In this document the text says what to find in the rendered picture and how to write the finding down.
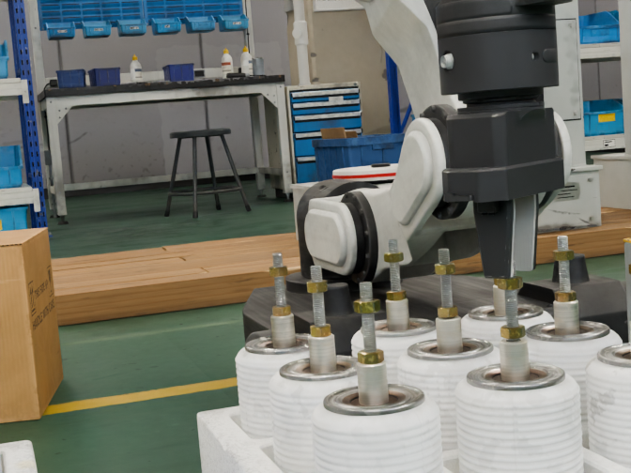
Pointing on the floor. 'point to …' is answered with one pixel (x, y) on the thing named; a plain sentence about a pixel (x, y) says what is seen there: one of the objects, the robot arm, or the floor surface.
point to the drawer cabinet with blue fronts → (311, 125)
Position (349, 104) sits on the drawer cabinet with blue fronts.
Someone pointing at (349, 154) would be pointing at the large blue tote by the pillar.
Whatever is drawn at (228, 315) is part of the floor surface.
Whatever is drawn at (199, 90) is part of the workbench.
